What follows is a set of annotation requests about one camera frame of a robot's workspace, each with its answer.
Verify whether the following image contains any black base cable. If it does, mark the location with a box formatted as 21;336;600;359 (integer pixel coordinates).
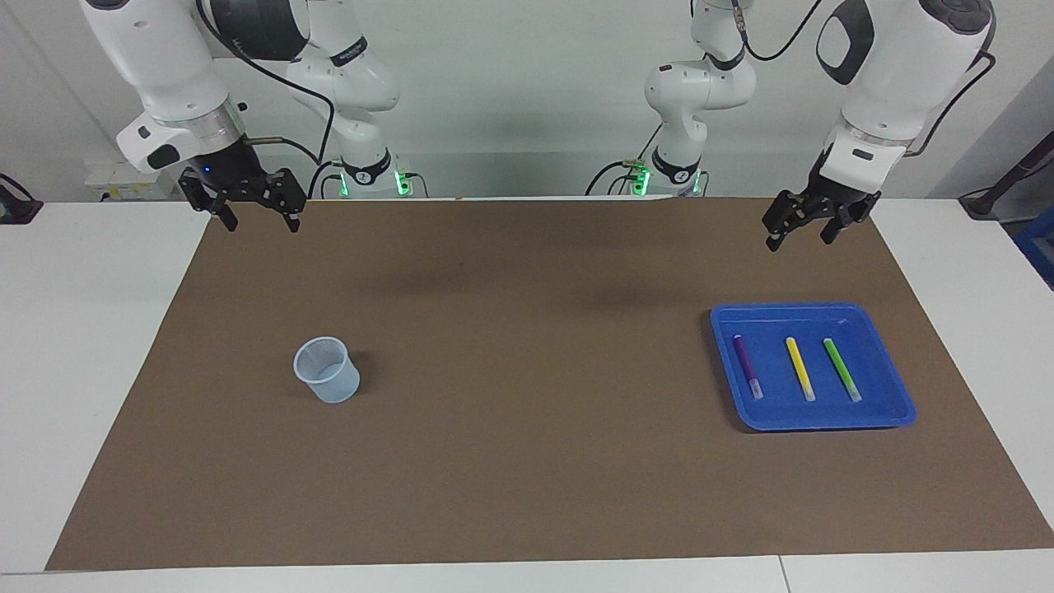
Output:
309;161;429;198
586;124;664;197

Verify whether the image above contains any black stand pole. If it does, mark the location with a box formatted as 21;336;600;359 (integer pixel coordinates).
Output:
959;132;1054;219

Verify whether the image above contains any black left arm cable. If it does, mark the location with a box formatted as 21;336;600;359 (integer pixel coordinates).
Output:
729;0;997;157

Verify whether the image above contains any black right base cable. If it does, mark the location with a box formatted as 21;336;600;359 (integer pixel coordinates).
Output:
309;161;429;198

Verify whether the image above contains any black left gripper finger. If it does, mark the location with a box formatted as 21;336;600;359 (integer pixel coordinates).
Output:
820;202;874;245
762;191;816;253

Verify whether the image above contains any green pen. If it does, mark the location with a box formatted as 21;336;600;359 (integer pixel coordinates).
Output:
823;338;863;404

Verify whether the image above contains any black left base cable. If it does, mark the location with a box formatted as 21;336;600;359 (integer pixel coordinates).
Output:
586;124;664;197

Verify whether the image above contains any blue plastic tray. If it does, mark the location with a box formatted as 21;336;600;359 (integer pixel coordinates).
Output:
710;302;917;432

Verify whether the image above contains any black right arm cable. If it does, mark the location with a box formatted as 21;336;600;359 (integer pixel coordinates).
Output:
194;0;338;166

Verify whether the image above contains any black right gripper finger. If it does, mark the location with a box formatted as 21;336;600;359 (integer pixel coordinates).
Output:
180;169;240;232
263;169;307;233

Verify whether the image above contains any blue crate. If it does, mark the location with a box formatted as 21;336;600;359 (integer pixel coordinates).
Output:
1014;206;1054;289

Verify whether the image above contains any black clamp mount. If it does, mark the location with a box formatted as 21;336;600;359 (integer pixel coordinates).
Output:
0;173;44;225

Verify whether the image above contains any translucent plastic cup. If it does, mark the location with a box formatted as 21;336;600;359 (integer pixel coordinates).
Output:
293;336;361;404

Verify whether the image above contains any white wall power strip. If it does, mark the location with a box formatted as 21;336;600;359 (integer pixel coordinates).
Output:
85;161;178;201

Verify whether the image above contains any purple pen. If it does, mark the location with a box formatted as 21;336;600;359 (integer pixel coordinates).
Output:
733;334;764;401

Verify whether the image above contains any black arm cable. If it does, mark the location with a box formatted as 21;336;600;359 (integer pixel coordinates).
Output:
729;0;997;157
194;0;338;166

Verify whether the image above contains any brown table mat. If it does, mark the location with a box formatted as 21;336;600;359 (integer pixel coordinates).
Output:
45;196;1054;572

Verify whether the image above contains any yellow pen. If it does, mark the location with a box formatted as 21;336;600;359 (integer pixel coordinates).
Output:
785;337;817;403

